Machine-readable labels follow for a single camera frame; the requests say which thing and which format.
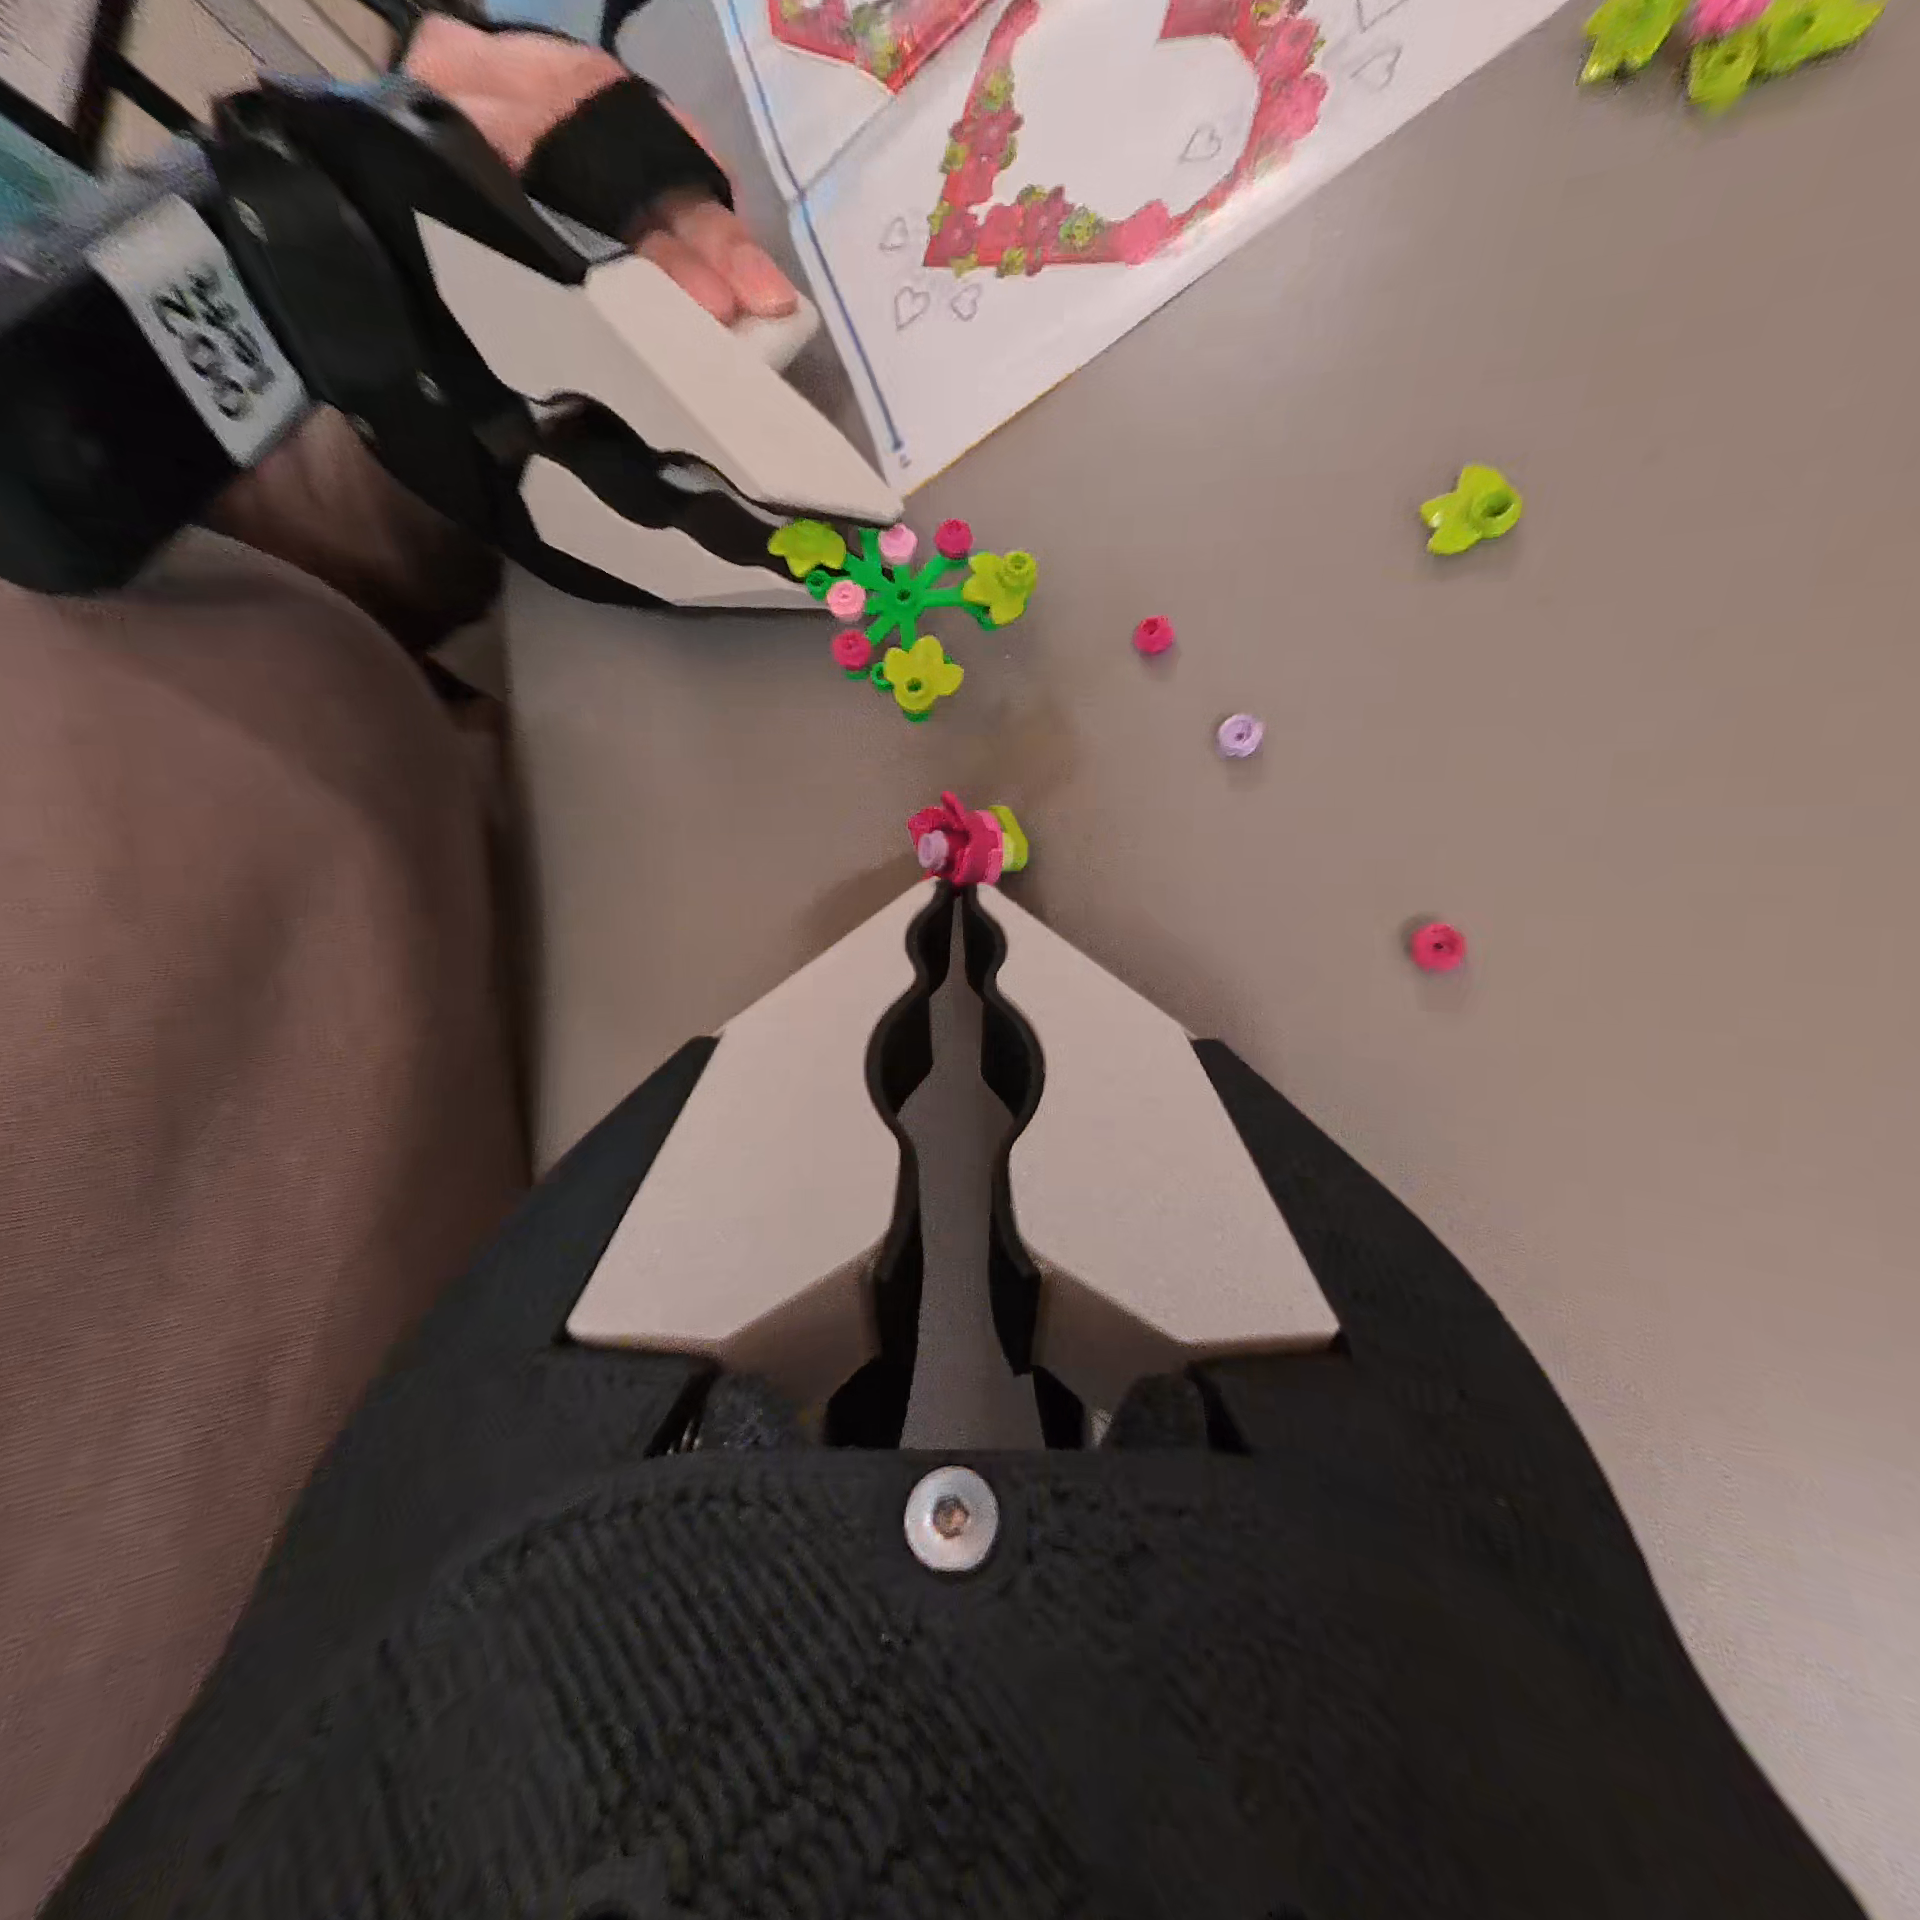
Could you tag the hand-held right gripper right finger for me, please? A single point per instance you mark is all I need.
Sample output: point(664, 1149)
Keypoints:
point(1156, 1185)

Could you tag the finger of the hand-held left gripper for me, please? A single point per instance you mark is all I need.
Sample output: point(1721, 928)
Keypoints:
point(600, 551)
point(704, 388)

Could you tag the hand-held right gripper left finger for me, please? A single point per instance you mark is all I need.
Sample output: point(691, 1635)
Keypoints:
point(751, 1185)

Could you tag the green lego stem with flowers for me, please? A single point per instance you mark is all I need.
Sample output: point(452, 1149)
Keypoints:
point(902, 599)

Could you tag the magenta lego rose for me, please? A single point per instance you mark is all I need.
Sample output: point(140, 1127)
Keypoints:
point(968, 843)

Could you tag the magenta round lego stud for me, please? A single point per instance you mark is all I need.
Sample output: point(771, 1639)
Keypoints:
point(1436, 945)
point(1152, 635)

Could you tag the lavender round lego stud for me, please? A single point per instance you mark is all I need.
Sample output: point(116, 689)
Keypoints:
point(1240, 733)

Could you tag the lego instruction booklet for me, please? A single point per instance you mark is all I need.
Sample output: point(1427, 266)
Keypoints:
point(1141, 148)

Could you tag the lime lego leaf piece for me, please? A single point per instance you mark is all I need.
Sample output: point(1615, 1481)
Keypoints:
point(1464, 516)

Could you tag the person's left hand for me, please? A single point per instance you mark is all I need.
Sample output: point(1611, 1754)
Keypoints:
point(494, 82)

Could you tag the lime leaves with pink flower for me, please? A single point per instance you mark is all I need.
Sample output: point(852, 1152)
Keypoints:
point(1629, 37)

